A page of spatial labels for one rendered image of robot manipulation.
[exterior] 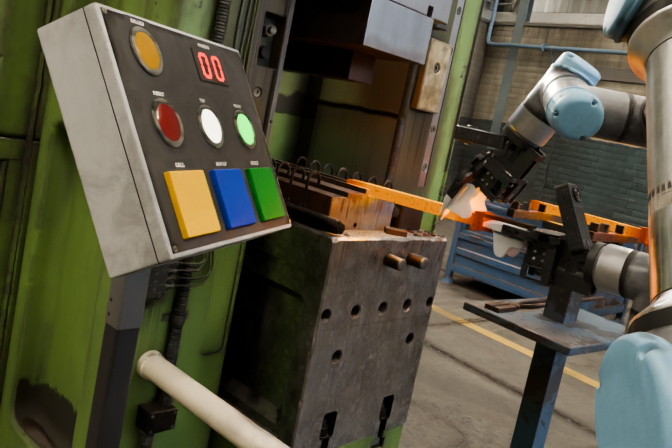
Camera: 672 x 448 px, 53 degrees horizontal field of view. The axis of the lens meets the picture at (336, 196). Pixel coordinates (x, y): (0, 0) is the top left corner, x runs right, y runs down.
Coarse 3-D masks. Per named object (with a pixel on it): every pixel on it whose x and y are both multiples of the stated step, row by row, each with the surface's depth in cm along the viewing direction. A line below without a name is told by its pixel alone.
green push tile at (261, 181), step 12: (252, 168) 92; (264, 168) 95; (252, 180) 91; (264, 180) 94; (252, 192) 91; (264, 192) 93; (276, 192) 97; (264, 204) 92; (276, 204) 96; (264, 216) 91; (276, 216) 94
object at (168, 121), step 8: (160, 104) 75; (160, 112) 74; (168, 112) 76; (160, 120) 74; (168, 120) 75; (176, 120) 77; (168, 128) 75; (176, 128) 76; (168, 136) 74; (176, 136) 76
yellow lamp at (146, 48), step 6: (138, 36) 75; (144, 36) 76; (138, 42) 74; (144, 42) 75; (150, 42) 77; (138, 48) 74; (144, 48) 75; (150, 48) 76; (156, 48) 78; (144, 54) 75; (150, 54) 76; (156, 54) 77; (144, 60) 75; (150, 60) 76; (156, 60) 77; (150, 66) 75; (156, 66) 77
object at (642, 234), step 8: (536, 200) 178; (536, 208) 175; (552, 208) 172; (560, 216) 170; (592, 216) 163; (624, 224) 158; (624, 232) 157; (632, 232) 155; (640, 232) 153; (648, 232) 153; (640, 240) 153; (648, 240) 153
